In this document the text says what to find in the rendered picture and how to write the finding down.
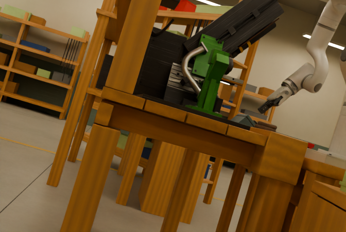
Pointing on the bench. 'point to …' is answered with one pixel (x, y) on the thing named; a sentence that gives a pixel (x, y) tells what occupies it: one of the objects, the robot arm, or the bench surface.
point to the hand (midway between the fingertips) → (262, 108)
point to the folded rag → (265, 126)
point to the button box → (243, 119)
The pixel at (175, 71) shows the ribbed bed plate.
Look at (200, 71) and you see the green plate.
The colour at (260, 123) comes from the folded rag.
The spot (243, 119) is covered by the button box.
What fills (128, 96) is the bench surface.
